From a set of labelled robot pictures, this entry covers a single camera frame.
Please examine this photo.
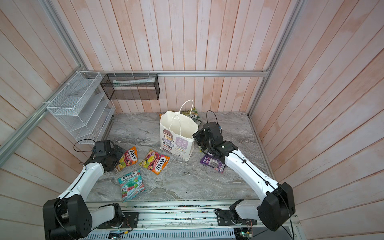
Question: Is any black mesh wall basket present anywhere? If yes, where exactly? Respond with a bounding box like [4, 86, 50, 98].
[101, 73, 161, 101]

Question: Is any white paper bag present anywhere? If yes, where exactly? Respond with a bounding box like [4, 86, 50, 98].
[160, 111, 199, 162]

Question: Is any purple Fox's berries bag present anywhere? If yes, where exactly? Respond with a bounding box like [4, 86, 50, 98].
[200, 154, 226, 174]

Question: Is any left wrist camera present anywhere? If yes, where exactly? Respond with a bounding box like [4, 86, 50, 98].
[93, 140, 112, 157]

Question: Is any orange Fox's candy bag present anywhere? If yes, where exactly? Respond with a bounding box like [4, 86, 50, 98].
[139, 150, 170, 175]

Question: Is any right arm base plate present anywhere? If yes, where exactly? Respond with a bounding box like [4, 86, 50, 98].
[214, 209, 257, 227]

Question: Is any teal Fox's candy bag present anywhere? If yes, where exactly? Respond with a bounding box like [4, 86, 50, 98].
[118, 169, 146, 202]

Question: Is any red yellow candy bag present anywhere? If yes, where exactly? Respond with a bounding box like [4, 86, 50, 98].
[116, 147, 138, 172]

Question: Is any white wire mesh shelf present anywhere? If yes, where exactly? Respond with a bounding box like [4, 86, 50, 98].
[47, 71, 116, 145]

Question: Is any green Fox's candy bag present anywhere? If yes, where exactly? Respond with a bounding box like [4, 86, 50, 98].
[181, 107, 200, 120]

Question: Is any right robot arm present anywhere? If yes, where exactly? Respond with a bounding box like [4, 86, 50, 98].
[193, 126, 296, 232]

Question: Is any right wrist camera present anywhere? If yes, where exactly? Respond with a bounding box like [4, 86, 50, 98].
[208, 122, 222, 136]

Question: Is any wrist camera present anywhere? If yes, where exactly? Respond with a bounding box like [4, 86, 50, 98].
[93, 140, 112, 157]
[208, 122, 222, 136]

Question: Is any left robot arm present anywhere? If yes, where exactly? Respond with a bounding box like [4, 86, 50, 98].
[43, 141, 126, 240]

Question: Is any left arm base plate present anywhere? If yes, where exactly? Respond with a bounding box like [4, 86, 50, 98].
[97, 212, 139, 229]

